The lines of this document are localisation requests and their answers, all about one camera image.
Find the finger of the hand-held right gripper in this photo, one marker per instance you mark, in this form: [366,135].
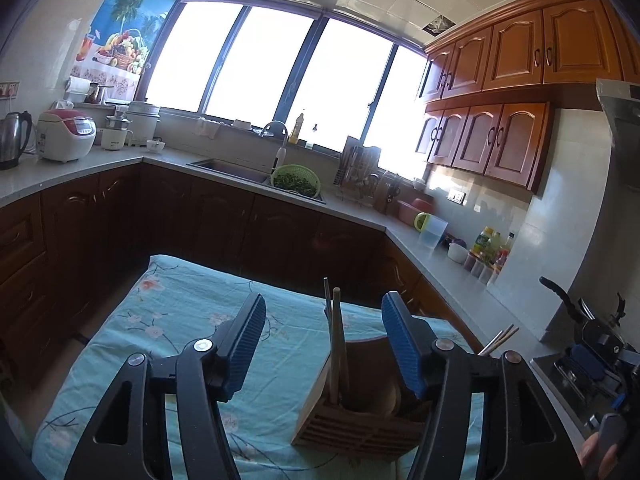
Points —
[590,362]
[607,332]

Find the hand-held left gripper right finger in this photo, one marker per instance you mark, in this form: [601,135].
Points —
[402,345]

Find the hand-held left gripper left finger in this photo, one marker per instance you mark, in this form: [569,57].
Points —
[245,345]

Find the steel chopstick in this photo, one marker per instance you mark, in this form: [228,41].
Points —
[327,300]

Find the wooden utensil holder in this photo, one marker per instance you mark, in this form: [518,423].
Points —
[350,430]

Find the person's right hand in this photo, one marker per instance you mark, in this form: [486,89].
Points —
[590,457]

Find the gas stove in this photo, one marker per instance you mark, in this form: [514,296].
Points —
[560,390]

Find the teal floral tablecloth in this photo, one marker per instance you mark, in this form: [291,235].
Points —
[165,320]

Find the white condiment bowl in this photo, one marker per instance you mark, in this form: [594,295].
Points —
[457,253]

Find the row of spice jars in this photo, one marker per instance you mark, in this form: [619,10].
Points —
[479,270]

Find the clear measuring jug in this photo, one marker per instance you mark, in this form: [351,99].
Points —
[432,234]

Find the green mug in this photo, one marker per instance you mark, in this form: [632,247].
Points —
[421,221]

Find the red cap sauce bottle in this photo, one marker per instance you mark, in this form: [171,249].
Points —
[500,266]

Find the yellow drink bottle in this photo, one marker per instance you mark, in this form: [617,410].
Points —
[482,246]

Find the dark wooden base cabinets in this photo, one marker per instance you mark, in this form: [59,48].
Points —
[210,220]

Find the clear oil bottle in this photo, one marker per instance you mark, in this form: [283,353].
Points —
[496,245]

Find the pink box with red lid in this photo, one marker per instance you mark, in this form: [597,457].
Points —
[412,207]

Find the dark knife block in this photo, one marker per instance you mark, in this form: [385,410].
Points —
[387,195]

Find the green colander with greens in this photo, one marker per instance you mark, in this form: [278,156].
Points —
[295,182]

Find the steel kitchen sink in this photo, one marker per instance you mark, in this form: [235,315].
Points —
[225,167]

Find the dish rack with knives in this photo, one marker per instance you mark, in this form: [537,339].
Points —
[357,170]

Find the small white bowl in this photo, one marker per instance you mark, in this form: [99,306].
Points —
[156,146]

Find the steel range hood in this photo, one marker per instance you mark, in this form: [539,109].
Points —
[622,115]

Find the white dish cloth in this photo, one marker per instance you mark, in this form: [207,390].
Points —
[209,129]

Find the white sill container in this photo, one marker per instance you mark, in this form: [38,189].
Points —
[241,125]

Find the chrome sink faucet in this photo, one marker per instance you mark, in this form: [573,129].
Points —
[274,126]

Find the yellowish dish soap bottle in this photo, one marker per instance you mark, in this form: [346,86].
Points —
[297,130]

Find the large white electric cooker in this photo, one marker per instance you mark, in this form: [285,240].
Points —
[142,122]

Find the small white steamer pot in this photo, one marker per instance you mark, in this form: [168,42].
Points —
[116,135]

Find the white pink rice cooker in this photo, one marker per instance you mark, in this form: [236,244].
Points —
[65,135]

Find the large kitchen window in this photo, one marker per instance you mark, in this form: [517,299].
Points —
[240,60]

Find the dark metal pot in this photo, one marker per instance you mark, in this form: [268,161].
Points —
[95,94]

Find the paper towel roll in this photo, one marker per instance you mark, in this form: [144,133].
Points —
[77,86]

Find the steel electric kettle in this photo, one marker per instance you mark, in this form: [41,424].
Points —
[12,140]

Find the white wall switch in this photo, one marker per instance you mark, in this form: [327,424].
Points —
[457,196]

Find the wooden wall cabinets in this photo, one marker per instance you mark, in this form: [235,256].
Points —
[510,135]

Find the tropical fruit wall poster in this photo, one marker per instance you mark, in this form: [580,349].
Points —
[125,20]

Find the wall socket strip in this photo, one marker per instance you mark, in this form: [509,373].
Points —
[7,90]

